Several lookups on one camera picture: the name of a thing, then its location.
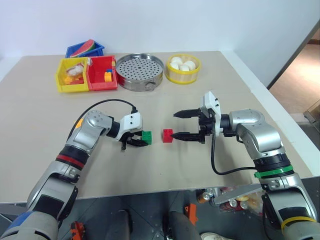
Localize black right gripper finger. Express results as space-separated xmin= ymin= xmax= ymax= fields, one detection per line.
xmin=171 ymin=132 xmax=202 ymax=143
xmin=172 ymin=109 xmax=201 ymax=119

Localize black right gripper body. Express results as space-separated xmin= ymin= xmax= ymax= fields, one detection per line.
xmin=198 ymin=107 xmax=217 ymax=145

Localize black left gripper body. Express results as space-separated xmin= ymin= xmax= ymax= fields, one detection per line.
xmin=119 ymin=131 xmax=138 ymax=151

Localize green toy brick cube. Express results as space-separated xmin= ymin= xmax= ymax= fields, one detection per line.
xmin=141 ymin=130 xmax=153 ymax=146

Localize red toy brick cube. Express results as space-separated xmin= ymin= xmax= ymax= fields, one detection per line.
xmin=162 ymin=128 xmax=174 ymax=144

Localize yellow round clear container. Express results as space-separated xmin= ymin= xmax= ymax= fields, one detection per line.
xmin=165 ymin=53 xmax=202 ymax=85

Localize red plastic bin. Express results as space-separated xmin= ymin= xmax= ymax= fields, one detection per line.
xmin=86 ymin=55 xmax=119 ymax=91

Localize yellow drink can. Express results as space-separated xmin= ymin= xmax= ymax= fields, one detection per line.
xmin=197 ymin=189 xmax=216 ymax=204

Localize round metal steamer tray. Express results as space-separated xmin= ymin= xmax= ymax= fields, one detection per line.
xmin=115 ymin=53 xmax=165 ymax=93

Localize grey metal plate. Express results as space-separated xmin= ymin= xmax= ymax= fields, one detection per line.
xmin=212 ymin=184 xmax=263 ymax=207

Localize yellow plastic bin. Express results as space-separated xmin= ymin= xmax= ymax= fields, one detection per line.
xmin=55 ymin=57 xmax=90 ymax=94

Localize orange plastic tool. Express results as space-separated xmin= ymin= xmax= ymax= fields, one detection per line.
xmin=184 ymin=203 xmax=198 ymax=223
xmin=70 ymin=221 xmax=87 ymax=240

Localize orange toy pieces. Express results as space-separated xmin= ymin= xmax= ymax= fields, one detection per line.
xmin=63 ymin=74 xmax=85 ymax=85

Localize red drink can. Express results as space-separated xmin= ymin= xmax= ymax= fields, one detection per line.
xmin=219 ymin=199 xmax=249 ymax=212

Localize white fluffy toy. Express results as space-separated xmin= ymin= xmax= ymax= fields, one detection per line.
xmin=66 ymin=64 xmax=85 ymax=77

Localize yellow snack bag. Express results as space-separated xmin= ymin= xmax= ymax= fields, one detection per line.
xmin=237 ymin=193 xmax=263 ymax=211

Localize blue plastic bin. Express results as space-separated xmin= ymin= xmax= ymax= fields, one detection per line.
xmin=65 ymin=39 xmax=105 ymax=59

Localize toy watermelon slice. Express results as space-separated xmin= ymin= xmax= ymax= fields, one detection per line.
xmin=69 ymin=39 xmax=96 ymax=58

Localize white shoe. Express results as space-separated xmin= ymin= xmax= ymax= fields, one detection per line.
xmin=200 ymin=232 xmax=226 ymax=240

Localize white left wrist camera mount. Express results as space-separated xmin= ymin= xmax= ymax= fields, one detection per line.
xmin=116 ymin=112 xmax=144 ymax=143

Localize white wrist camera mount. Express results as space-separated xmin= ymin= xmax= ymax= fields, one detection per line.
xmin=116 ymin=112 xmax=144 ymax=143
xmin=202 ymin=91 xmax=223 ymax=137

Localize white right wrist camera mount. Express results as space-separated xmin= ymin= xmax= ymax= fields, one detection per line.
xmin=202 ymin=91 xmax=223 ymax=137

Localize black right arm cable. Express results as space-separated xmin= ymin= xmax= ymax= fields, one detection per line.
xmin=210 ymin=129 xmax=261 ymax=176

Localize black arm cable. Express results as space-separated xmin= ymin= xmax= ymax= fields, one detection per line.
xmin=66 ymin=99 xmax=138 ymax=138
xmin=210 ymin=129 xmax=261 ymax=176

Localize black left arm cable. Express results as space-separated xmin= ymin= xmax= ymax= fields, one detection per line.
xmin=66 ymin=99 xmax=138 ymax=138

